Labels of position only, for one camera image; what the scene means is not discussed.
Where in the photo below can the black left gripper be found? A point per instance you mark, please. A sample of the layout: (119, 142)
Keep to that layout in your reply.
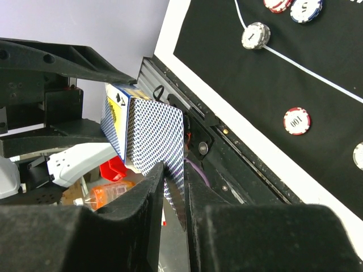
(37, 87)

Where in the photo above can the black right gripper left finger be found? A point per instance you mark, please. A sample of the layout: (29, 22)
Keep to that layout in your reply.
(123, 235)

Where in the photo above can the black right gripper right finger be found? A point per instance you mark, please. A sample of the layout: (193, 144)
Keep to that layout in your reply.
(226, 237)

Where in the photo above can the blue back card being drawn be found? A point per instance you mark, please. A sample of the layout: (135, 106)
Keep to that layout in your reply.
(156, 134)

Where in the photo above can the grey white 1 chip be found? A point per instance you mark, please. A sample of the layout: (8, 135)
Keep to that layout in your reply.
(255, 36)

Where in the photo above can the blue white 5 chip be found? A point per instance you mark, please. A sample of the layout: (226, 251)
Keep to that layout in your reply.
(303, 11)

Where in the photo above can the blue playing card deck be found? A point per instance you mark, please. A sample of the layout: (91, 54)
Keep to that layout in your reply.
(115, 114)

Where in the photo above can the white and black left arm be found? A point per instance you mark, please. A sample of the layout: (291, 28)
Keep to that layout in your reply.
(41, 177)

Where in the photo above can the orange labelled bottle below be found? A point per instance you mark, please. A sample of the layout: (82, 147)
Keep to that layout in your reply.
(102, 195)

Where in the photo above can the red plastic object below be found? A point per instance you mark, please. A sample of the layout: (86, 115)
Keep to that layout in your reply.
(113, 170)

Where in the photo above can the red white chip near edge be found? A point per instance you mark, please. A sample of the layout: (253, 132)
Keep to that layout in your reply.
(297, 121)

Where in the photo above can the black poker table mat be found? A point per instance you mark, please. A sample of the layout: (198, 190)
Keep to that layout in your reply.
(316, 66)

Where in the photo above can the red white 100 chip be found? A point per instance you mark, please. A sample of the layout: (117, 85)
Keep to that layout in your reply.
(277, 6)

